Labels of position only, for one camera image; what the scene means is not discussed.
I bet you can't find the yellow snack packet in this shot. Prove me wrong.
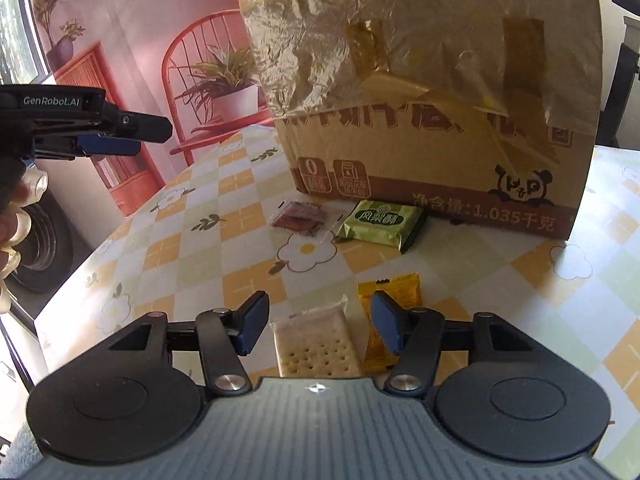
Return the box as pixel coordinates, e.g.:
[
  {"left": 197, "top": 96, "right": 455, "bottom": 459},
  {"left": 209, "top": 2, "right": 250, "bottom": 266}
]
[{"left": 357, "top": 272, "right": 424, "bottom": 374}]

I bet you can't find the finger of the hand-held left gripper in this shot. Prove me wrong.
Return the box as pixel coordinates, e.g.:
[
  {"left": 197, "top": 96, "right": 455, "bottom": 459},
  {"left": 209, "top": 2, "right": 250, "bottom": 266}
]
[
  {"left": 102, "top": 107, "right": 174, "bottom": 144},
  {"left": 75, "top": 133, "right": 142, "bottom": 158}
]

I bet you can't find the printed backdrop cloth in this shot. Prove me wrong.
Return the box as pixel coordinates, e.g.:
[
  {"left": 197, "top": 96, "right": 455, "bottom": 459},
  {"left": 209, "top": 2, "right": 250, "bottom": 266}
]
[{"left": 27, "top": 0, "right": 301, "bottom": 217}]

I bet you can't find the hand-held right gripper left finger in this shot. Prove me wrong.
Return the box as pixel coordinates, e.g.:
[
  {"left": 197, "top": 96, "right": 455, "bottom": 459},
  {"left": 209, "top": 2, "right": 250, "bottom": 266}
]
[{"left": 107, "top": 290, "right": 271, "bottom": 395}]

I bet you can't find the dark-framed window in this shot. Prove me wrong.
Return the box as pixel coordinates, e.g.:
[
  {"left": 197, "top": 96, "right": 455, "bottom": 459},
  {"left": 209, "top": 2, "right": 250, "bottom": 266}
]
[{"left": 0, "top": 0, "right": 52, "bottom": 87}]

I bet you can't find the white washing machine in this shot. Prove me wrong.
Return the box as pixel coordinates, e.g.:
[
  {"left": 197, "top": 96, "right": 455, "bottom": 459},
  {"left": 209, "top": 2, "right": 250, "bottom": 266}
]
[{"left": 0, "top": 156, "right": 120, "bottom": 322}]

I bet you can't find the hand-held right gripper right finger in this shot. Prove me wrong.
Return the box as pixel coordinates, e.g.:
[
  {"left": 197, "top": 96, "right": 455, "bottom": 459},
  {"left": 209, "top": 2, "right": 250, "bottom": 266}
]
[{"left": 369, "top": 290, "right": 533, "bottom": 397}]

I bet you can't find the clear red snack packet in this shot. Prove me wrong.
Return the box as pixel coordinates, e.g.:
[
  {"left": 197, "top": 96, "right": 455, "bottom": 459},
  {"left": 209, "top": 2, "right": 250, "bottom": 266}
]
[{"left": 267, "top": 200, "right": 332, "bottom": 239}]

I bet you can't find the clear cracker packet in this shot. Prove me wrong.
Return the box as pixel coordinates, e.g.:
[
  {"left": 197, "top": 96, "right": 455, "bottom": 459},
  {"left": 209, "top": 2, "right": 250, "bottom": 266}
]
[{"left": 270, "top": 294, "right": 364, "bottom": 379}]

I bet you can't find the black exercise bike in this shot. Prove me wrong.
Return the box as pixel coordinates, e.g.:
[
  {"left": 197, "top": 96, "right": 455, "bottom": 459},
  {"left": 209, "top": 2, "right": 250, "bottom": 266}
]
[{"left": 595, "top": 0, "right": 640, "bottom": 152}]

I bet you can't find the green snack packet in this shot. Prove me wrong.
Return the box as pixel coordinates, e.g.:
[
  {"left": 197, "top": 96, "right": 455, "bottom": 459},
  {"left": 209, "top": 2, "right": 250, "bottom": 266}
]
[{"left": 334, "top": 199, "right": 429, "bottom": 255}]

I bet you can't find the person's left hand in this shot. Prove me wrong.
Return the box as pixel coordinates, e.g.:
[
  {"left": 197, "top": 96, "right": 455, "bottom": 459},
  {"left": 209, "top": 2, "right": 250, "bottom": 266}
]
[{"left": 0, "top": 165, "right": 51, "bottom": 317}]

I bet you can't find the plastic-lined cardboard box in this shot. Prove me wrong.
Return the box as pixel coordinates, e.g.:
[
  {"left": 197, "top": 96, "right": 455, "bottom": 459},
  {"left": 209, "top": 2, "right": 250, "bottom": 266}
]
[{"left": 239, "top": 0, "right": 604, "bottom": 242}]

